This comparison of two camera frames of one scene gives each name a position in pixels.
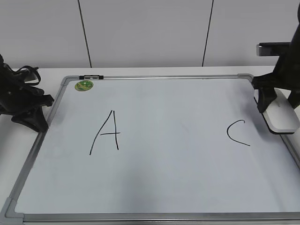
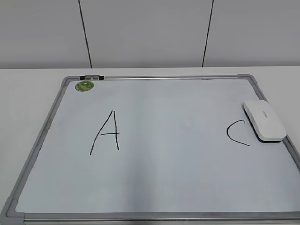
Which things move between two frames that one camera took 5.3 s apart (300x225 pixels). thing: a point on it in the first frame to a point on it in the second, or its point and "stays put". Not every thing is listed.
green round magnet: [84, 85] stays put
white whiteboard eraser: [280, 116] to [266, 124]
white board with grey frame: [156, 149] stays put
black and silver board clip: [91, 77] stays put
